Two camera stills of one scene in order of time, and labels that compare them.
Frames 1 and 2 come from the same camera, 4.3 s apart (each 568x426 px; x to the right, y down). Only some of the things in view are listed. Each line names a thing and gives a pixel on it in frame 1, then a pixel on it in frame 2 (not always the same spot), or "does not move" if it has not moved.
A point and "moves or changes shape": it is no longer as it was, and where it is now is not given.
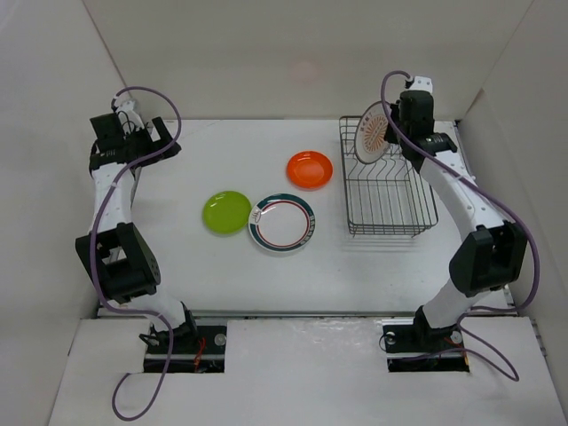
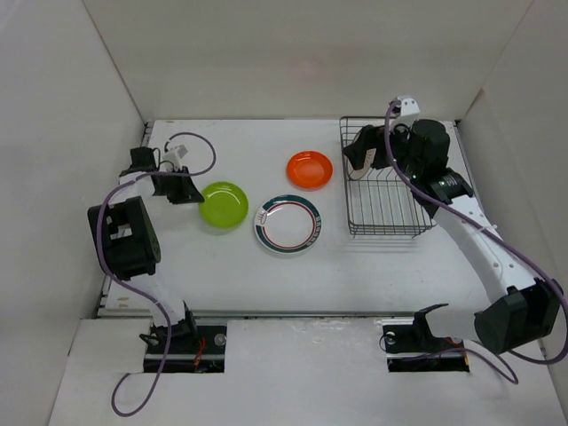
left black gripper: [154, 146] -> [188, 192]
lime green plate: [226, 211] moves or changes shape
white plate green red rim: [282, 223] moves or changes shape
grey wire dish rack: [388, 197] does not move
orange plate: [310, 170] does not move
